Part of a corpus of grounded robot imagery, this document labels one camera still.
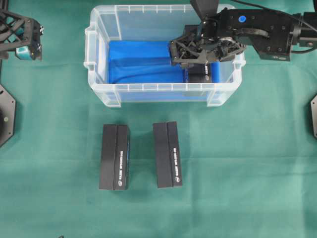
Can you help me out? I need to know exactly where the blue foam insert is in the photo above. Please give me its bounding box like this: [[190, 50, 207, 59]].
[[107, 40, 222, 102]]

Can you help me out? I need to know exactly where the clear plastic storage case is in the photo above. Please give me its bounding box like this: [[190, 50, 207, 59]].
[[84, 4, 246, 107]]

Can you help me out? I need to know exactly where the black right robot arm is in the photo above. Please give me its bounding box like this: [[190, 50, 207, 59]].
[[169, 8, 317, 68]]

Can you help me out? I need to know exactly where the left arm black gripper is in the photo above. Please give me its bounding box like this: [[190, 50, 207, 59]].
[[0, 9, 44, 60]]

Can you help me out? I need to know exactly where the green table cloth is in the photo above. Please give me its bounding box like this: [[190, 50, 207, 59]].
[[0, 0, 317, 238]]

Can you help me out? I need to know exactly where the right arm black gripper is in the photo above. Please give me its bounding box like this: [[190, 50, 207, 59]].
[[169, 8, 294, 68]]

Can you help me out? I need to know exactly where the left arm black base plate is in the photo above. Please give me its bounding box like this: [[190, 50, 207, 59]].
[[0, 85, 16, 146]]

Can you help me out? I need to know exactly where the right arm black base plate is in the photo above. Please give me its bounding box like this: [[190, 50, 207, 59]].
[[311, 95, 317, 139]]

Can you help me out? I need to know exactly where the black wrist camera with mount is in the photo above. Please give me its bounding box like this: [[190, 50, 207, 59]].
[[190, 0, 219, 20]]

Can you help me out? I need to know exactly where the black box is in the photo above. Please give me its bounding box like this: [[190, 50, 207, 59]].
[[153, 121, 183, 188], [99, 124, 130, 190], [178, 21, 213, 83]]

